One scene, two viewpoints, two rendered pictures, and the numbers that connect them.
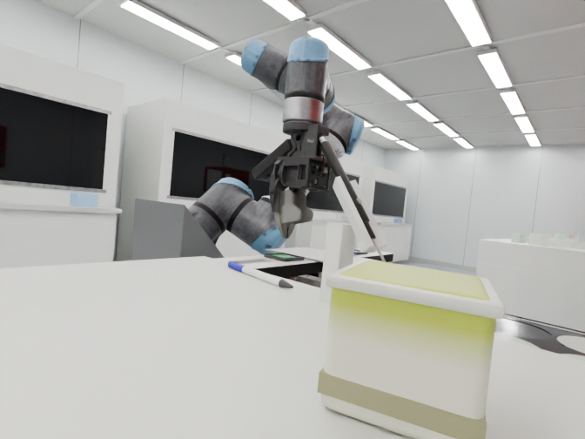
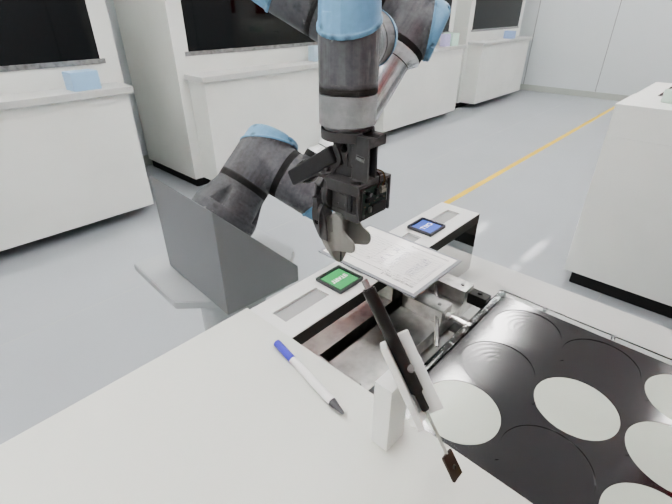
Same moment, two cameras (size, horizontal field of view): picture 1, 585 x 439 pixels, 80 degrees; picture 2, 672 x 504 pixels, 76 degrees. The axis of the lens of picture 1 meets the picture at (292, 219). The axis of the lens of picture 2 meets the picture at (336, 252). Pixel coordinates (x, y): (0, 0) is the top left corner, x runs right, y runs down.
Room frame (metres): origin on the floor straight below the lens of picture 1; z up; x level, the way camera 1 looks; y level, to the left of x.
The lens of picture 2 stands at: (0.08, -0.02, 1.35)
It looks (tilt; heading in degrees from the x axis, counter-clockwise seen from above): 30 degrees down; 3
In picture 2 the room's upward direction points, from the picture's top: straight up
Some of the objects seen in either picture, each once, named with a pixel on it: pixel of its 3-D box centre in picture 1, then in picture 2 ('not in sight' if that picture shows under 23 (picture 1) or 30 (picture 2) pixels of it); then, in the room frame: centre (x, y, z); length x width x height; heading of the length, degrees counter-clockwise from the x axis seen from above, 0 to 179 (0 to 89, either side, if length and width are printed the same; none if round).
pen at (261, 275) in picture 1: (258, 273); (306, 374); (0.45, 0.04, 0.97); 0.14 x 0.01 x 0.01; 40
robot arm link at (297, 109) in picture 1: (304, 116); (349, 110); (0.66, 0.00, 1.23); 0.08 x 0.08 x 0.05
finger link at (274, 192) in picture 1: (280, 189); (327, 210); (0.65, 0.03, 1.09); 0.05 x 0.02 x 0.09; 140
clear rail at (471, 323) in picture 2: not in sight; (451, 343); (0.60, -0.17, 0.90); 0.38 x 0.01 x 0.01; 140
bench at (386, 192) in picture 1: (376, 216); (478, 30); (7.67, -1.84, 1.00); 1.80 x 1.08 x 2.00; 140
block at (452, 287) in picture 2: not in sight; (449, 285); (0.76, -0.19, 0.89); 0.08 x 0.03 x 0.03; 50
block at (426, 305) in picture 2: not in sight; (426, 304); (0.70, -0.14, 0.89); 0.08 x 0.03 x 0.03; 50
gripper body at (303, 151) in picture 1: (301, 158); (351, 171); (0.65, -0.01, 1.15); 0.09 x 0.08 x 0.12; 50
